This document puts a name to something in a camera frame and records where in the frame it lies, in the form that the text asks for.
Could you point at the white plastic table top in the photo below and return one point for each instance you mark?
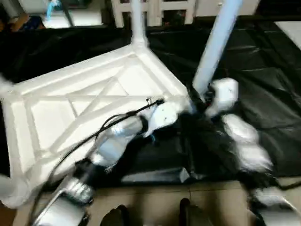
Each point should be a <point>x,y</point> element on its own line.
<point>82,94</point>

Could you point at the black mat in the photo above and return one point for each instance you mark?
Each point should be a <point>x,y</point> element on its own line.
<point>247,70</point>

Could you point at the white drawer unit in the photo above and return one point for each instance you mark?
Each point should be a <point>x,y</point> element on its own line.
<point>204,7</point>

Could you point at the white glass door cabinet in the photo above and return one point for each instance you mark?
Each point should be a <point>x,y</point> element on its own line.
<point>150,11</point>

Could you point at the white flat board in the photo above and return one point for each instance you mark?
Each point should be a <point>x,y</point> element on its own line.
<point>290,33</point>

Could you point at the dark left robot foot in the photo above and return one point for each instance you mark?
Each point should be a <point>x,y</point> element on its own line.
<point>115,216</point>

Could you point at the grey metal pole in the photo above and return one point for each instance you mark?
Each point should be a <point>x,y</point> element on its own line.
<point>65,13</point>

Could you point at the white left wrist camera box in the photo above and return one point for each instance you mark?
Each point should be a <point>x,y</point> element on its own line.
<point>163,115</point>

